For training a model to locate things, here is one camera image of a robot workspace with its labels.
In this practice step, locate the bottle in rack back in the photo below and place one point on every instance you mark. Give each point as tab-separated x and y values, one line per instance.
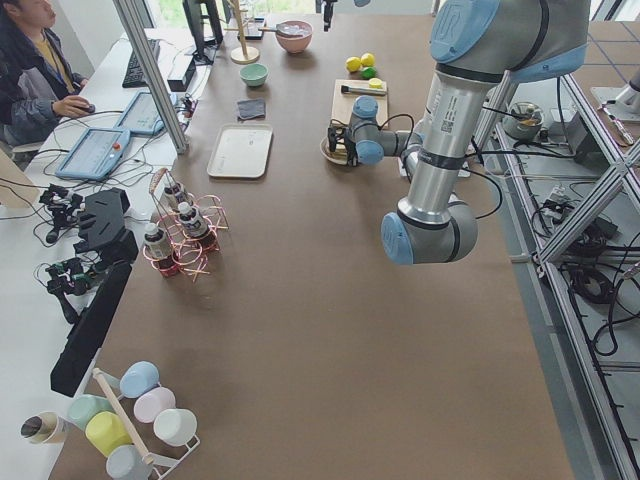
175	194

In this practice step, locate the seated person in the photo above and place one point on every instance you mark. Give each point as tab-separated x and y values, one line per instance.
38	85

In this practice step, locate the yellow lemon half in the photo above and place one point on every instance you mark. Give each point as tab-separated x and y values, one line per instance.
375	83

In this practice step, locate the bottle in rack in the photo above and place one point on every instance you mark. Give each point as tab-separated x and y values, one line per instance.
175	194
156	241
192	221

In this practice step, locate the black metal tongs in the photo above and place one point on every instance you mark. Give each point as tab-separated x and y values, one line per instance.
353	90

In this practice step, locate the green bowl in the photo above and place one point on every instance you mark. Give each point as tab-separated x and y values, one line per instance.
254	75

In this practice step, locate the blue teach pendant near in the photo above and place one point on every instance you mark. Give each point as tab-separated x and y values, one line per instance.
95	154

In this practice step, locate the pink cup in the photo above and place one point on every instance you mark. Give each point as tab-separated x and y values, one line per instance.
149	405

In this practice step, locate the green pot on shelf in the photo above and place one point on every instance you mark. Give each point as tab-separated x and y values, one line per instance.
523	121

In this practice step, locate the pink bowl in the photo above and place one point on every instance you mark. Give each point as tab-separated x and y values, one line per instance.
294	36

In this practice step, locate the black gripper mount stand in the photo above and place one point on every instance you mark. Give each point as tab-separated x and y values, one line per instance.
102	228

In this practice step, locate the beige serving tray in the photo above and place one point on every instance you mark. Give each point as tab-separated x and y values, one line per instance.
241	151

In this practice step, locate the black monitor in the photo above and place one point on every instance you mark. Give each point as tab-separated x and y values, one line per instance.
204	24

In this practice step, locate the yellow cup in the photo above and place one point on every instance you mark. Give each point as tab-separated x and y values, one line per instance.
106	432

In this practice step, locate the bottle in rack front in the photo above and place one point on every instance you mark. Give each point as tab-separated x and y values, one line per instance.
156	241

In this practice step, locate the bottle in rack middle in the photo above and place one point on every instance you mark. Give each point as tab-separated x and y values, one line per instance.
192	221

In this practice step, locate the grey folded cloth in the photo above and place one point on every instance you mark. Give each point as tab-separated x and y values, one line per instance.
250	109

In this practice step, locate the grey cup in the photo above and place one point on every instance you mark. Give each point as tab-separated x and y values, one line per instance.
125	463

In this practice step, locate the wooden cutting board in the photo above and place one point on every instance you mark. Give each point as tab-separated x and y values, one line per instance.
342	104

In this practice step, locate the white round plate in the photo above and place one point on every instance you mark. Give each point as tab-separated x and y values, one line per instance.
326	153

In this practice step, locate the aluminium frame post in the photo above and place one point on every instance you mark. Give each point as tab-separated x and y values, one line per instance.
132	23

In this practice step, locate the yellow lemon right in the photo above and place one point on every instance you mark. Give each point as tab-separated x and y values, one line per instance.
367	60

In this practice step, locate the blue teach pendant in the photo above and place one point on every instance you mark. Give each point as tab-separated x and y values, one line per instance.
95	154
141	116

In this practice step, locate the blue teach pendant far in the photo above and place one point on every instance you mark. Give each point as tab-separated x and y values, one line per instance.
141	116

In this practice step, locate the white cup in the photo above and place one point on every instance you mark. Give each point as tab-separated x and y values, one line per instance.
175	427

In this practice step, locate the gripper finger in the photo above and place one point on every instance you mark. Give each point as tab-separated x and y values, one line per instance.
326	20
332	140
352	159

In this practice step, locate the green cup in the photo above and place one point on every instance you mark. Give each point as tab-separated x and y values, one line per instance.
85	407

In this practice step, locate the copper wire bottle rack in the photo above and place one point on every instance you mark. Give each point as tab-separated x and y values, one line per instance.
188	256

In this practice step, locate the wooden mug tree stand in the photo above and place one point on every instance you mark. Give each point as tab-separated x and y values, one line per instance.
244	54

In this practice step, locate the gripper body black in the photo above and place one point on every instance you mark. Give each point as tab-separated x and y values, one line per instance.
327	11
348	146

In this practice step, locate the yellow lemon left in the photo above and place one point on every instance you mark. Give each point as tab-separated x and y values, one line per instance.
353	64

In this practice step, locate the green lime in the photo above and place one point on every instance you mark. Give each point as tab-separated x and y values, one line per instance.
368	72

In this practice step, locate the black bar device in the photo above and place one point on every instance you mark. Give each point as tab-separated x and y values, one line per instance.
88	335

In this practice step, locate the blue cup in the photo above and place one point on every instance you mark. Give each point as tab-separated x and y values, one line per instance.
138	379

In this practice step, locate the white wire cup rack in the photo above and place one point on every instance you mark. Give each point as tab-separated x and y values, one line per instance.
163	458

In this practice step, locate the black keyboard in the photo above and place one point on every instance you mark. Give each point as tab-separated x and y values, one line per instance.
134	74

